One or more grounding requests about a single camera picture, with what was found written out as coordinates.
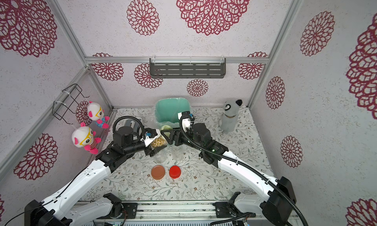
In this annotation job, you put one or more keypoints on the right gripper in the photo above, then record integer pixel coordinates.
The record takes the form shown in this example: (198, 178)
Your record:
(177, 137)

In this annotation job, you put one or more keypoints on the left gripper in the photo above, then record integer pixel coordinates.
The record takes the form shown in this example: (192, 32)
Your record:
(149, 150)

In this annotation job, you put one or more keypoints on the green lidded peanut jar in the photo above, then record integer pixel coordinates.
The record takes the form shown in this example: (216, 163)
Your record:
(159, 142)

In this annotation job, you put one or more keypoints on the brown jar lid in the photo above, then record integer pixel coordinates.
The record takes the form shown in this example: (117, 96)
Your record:
(158, 172)

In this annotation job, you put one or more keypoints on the red jar lid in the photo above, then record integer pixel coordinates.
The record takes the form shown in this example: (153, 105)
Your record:
(175, 172)

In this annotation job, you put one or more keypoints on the green jar lid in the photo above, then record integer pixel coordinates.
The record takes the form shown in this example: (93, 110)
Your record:
(166, 129)

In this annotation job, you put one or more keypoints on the red lidded peanut jar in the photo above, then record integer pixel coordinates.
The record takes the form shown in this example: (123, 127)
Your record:
(177, 152)

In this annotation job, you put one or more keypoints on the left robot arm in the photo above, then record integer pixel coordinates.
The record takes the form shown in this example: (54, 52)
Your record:
(57, 209)

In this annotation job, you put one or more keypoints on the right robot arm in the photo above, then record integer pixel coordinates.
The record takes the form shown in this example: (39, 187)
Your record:
(276, 199)

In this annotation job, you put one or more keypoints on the green trash bin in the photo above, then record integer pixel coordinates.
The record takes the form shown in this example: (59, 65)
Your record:
(169, 111)

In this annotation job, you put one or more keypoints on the grey plush dog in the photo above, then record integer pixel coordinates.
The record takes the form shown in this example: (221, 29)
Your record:
(229, 117)

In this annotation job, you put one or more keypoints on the upper pink white plush doll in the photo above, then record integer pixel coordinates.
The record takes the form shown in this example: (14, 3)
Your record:
(97, 114)

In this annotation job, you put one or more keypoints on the pink white plush doll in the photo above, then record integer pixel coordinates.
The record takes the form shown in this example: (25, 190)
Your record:
(85, 137)
(97, 114)

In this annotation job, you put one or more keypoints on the lower pink white plush doll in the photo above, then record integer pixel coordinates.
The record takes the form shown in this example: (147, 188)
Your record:
(85, 137)

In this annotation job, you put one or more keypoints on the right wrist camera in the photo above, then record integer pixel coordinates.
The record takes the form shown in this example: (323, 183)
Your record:
(187, 121)

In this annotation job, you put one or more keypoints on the grey wall shelf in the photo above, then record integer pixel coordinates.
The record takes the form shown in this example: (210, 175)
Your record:
(187, 68)

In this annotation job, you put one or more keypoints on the aluminium rail frame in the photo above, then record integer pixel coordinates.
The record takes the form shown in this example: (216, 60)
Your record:
(154, 211)

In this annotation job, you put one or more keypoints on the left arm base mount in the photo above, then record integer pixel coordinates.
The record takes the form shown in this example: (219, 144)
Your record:
(123, 209)

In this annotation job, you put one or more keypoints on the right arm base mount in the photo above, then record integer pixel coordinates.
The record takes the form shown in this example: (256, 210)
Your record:
(227, 209)

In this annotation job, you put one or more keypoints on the black wire basket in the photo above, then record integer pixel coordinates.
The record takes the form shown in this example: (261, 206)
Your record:
(71, 96)

